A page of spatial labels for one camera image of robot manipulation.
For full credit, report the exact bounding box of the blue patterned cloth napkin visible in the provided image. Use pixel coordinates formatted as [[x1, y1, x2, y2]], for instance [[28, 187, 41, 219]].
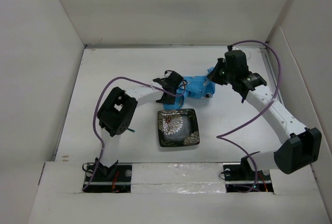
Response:
[[163, 67, 216, 110]]

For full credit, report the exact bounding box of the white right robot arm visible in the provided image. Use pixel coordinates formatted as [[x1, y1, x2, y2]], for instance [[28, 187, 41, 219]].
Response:
[[207, 50, 322, 179]]

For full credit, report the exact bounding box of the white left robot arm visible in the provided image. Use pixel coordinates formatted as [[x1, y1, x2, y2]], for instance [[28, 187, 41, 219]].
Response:
[[93, 71, 186, 181]]

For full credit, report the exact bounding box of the black floral square plate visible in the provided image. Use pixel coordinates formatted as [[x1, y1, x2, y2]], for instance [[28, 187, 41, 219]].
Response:
[[157, 108, 200, 147]]

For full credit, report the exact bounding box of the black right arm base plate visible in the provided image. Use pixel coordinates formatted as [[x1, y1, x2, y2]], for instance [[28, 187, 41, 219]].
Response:
[[219, 163, 274, 193]]

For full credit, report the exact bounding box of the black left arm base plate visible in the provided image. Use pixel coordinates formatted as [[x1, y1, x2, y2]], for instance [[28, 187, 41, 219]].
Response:
[[82, 163, 132, 193]]

